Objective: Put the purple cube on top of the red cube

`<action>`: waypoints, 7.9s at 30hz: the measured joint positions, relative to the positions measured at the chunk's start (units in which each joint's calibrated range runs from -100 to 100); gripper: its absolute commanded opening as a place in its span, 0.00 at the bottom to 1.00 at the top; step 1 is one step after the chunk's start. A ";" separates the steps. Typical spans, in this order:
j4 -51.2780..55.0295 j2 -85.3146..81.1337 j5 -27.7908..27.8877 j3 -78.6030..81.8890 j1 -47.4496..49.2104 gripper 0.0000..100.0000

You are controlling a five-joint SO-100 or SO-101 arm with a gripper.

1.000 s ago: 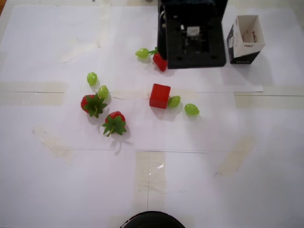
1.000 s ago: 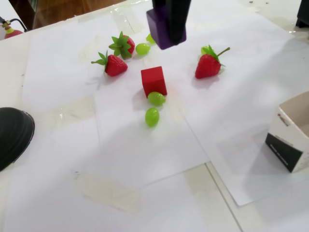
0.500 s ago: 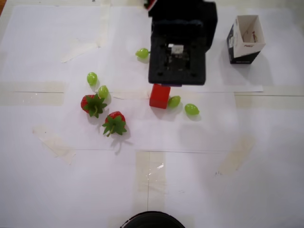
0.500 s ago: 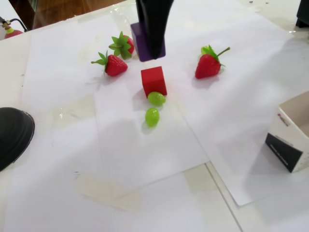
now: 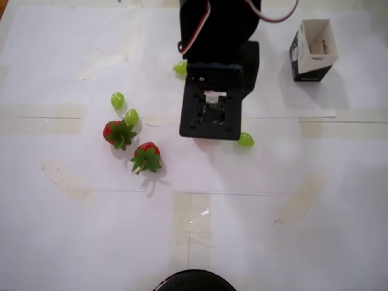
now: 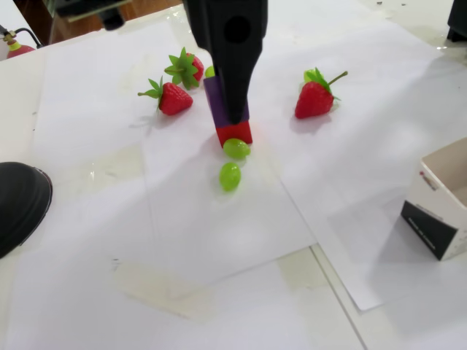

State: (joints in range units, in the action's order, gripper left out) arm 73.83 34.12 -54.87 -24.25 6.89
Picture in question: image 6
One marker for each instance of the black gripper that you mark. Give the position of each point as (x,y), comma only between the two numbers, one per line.
(233,62)

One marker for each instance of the purple cube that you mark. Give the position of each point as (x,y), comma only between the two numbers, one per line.
(215,102)

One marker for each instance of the red cube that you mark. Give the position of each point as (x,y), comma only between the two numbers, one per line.
(237,132)

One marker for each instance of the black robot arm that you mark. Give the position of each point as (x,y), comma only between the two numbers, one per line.
(458,18)

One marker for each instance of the green plastic grape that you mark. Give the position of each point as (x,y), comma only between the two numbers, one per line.
(209,72)
(236,148)
(309,76)
(230,177)

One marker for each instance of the plastic strawberry with leaves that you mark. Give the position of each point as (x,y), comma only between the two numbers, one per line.
(175,100)
(197,65)

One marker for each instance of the plastic strawberry with long stem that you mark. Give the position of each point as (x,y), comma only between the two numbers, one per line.
(313,102)

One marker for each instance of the beige masking tape strip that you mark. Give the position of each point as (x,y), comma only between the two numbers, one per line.
(187,27)
(109,164)
(295,270)
(164,291)

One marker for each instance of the dark wooden cabinet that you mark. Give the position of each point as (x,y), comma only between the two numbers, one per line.
(36,22)

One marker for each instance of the red fire extinguisher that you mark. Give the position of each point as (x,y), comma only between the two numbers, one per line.
(20,51)

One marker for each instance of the open white black carton box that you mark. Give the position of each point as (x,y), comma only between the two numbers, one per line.
(427,233)

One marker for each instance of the black round object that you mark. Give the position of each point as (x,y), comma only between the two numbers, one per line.
(22,204)

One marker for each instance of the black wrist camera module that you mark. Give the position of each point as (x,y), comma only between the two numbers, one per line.
(113,18)

